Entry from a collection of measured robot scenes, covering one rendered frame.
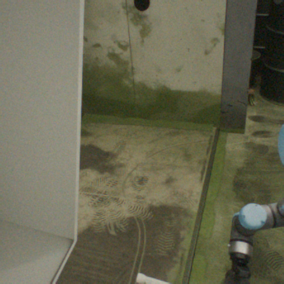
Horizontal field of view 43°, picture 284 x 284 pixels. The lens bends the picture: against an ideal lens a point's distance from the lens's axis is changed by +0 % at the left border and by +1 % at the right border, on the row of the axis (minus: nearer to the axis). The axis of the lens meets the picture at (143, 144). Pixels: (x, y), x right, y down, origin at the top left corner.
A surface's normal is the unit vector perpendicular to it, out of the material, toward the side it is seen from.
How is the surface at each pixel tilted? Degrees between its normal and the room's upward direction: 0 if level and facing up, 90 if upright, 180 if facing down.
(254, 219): 28
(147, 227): 0
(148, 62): 90
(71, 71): 90
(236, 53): 90
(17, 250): 12
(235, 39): 90
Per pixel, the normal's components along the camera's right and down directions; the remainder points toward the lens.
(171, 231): -0.07, -0.84
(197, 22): -0.27, 0.54
